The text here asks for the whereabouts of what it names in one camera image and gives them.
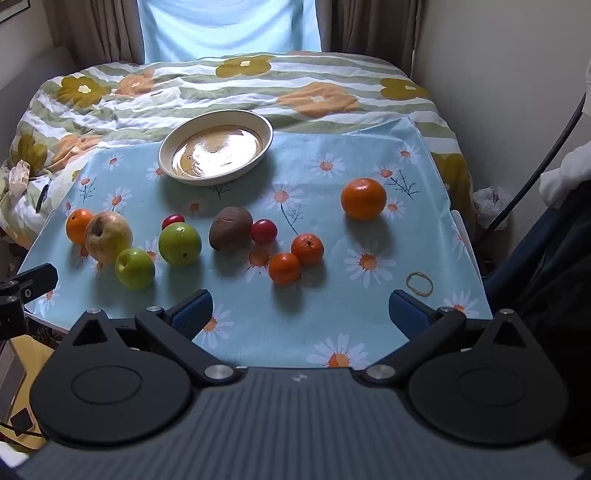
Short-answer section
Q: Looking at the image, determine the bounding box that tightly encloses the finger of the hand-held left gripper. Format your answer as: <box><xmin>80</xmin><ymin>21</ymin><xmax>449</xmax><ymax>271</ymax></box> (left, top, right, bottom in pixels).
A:
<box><xmin>9</xmin><ymin>263</ymin><xmax>59</xmax><ymax>301</ymax></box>

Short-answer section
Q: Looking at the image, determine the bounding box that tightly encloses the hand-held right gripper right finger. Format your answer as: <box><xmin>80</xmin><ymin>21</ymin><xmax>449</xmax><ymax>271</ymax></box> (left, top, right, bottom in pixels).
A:
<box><xmin>358</xmin><ymin>290</ymin><xmax>543</xmax><ymax>386</ymax></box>

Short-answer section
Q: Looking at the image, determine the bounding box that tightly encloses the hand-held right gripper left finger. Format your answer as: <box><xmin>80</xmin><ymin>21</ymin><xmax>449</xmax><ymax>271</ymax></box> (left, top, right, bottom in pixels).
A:
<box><xmin>60</xmin><ymin>290</ymin><xmax>241</xmax><ymax>387</ymax></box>

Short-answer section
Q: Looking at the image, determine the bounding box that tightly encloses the large green apple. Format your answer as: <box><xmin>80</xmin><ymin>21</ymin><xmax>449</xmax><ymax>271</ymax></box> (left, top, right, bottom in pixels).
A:
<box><xmin>158</xmin><ymin>222</ymin><xmax>203</xmax><ymax>267</ymax></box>

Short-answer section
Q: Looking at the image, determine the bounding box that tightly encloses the small yellow-green apple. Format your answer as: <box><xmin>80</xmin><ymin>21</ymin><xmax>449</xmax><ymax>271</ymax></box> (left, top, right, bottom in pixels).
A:
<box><xmin>115</xmin><ymin>248</ymin><xmax>156</xmax><ymax>291</ymax></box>

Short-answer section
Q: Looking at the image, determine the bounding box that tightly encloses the yellowish wrinkled apple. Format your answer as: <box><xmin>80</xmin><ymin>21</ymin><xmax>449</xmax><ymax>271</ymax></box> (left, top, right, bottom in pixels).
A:
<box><xmin>85</xmin><ymin>211</ymin><xmax>134</xmax><ymax>265</ymax></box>

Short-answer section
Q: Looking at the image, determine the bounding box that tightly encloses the brown kiwi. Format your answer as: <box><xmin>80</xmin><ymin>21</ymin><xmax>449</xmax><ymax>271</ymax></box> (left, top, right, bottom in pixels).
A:
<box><xmin>209</xmin><ymin>206</ymin><xmax>254</xmax><ymax>252</ymax></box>

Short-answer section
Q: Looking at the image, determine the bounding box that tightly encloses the small tangerine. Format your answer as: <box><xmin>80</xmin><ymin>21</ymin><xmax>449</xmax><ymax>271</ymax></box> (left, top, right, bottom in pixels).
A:
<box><xmin>291</xmin><ymin>233</ymin><xmax>325</xmax><ymax>267</ymax></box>
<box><xmin>269</xmin><ymin>252</ymin><xmax>302</xmax><ymax>285</ymax></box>
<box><xmin>65</xmin><ymin>209</ymin><xmax>95</xmax><ymax>245</ymax></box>

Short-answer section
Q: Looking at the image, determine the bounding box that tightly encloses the large orange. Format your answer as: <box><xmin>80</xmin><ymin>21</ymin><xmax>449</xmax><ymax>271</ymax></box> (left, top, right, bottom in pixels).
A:
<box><xmin>341</xmin><ymin>178</ymin><xmax>387</xmax><ymax>220</ymax></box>

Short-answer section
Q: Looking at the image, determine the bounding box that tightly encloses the cream ceramic bowl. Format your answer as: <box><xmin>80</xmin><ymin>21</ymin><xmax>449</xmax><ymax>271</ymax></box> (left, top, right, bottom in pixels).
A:
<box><xmin>158</xmin><ymin>109</ymin><xmax>274</xmax><ymax>186</ymax></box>

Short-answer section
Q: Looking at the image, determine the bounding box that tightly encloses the tan rubber band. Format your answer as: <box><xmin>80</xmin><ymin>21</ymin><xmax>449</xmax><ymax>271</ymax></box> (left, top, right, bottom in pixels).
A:
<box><xmin>405</xmin><ymin>271</ymin><xmax>435</xmax><ymax>296</ymax></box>

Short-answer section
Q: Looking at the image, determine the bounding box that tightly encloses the yellow object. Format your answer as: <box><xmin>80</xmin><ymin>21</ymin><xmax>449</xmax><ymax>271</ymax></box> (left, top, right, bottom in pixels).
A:
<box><xmin>0</xmin><ymin>332</ymin><xmax>61</xmax><ymax>453</ymax></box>

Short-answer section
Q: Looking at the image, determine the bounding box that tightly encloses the blue daisy print tablecloth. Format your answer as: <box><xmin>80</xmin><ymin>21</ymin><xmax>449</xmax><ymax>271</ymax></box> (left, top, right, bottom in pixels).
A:
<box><xmin>16</xmin><ymin>116</ymin><xmax>494</xmax><ymax>370</ymax></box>

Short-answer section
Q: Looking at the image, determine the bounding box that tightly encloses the white packet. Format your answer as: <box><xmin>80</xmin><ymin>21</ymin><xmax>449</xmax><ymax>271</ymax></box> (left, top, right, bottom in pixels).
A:
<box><xmin>9</xmin><ymin>159</ymin><xmax>31</xmax><ymax>200</ymax></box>

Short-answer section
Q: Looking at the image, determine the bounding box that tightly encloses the white plastic bag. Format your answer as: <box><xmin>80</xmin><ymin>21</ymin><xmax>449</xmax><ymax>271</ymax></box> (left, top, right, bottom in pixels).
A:
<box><xmin>473</xmin><ymin>186</ymin><xmax>513</xmax><ymax>229</ymax></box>

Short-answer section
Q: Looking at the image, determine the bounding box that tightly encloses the dark blue fabric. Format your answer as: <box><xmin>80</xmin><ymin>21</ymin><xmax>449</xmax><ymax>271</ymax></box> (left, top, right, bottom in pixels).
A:
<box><xmin>480</xmin><ymin>180</ymin><xmax>591</xmax><ymax>457</ymax></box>

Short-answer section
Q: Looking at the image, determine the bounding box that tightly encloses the white cloth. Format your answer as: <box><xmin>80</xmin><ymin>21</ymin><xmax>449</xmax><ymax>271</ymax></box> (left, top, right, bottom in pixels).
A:
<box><xmin>539</xmin><ymin>138</ymin><xmax>591</xmax><ymax>209</ymax></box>

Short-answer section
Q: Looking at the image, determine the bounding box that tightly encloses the grey headboard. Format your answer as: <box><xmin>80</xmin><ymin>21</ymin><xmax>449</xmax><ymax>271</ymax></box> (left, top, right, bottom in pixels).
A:
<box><xmin>0</xmin><ymin>46</ymin><xmax>77</xmax><ymax>93</ymax></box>

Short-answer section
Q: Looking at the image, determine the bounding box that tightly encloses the striped floral blanket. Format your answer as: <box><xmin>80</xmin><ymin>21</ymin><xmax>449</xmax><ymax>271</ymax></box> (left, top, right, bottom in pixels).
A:
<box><xmin>0</xmin><ymin>50</ymin><xmax>476</xmax><ymax>250</ymax></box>

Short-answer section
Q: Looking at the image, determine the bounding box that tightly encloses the brown curtain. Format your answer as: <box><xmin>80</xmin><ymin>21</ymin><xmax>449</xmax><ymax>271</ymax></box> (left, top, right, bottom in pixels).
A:
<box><xmin>44</xmin><ymin>0</ymin><xmax>148</xmax><ymax>65</ymax></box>
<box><xmin>318</xmin><ymin>0</ymin><xmax>423</xmax><ymax>77</ymax></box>

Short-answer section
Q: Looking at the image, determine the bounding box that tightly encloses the light blue sheer curtain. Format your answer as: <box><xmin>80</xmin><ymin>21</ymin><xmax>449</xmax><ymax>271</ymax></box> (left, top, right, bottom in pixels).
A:
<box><xmin>137</xmin><ymin>0</ymin><xmax>322</xmax><ymax>63</ymax></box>

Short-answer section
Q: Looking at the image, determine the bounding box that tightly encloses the black cable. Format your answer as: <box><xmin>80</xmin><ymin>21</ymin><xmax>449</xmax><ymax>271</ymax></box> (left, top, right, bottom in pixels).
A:
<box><xmin>485</xmin><ymin>92</ymin><xmax>587</xmax><ymax>232</ymax></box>

